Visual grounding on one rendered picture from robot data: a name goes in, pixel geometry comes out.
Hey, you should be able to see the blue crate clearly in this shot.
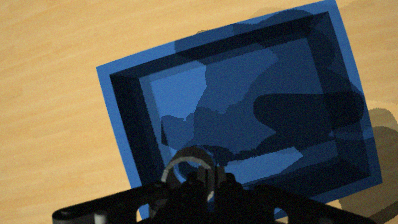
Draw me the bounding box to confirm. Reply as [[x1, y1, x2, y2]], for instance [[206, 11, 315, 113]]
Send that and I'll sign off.
[[96, 0, 383, 204]]

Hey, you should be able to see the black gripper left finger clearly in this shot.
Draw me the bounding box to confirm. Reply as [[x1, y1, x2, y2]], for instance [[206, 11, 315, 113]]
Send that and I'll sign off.
[[52, 166, 208, 224]]

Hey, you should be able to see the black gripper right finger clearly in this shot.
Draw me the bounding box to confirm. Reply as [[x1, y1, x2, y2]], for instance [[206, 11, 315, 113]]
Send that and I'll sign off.
[[214, 166, 377, 224]]

